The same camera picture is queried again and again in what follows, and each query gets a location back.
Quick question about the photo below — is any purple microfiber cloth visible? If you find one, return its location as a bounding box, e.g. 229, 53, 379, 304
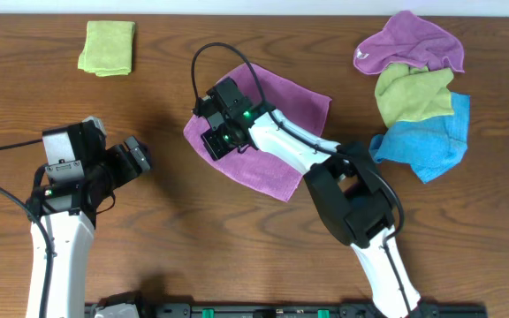
183, 64, 331, 201

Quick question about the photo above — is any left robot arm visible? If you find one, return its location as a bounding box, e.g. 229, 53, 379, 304
27, 132, 152, 317

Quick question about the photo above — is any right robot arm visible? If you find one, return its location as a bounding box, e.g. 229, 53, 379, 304
196, 107, 421, 317

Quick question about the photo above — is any folded light green cloth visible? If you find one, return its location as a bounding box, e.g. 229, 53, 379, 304
78, 20, 135, 77

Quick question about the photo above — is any crumpled olive green cloth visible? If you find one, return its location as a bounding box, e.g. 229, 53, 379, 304
375, 64, 454, 128

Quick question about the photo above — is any crumpled blue cloth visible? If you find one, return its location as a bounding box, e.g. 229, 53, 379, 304
368, 93, 471, 184

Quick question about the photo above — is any crumpled purple cloth at top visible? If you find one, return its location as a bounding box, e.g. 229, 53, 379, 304
353, 11, 465, 75

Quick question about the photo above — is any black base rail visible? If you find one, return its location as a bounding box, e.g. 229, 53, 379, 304
84, 291, 489, 318

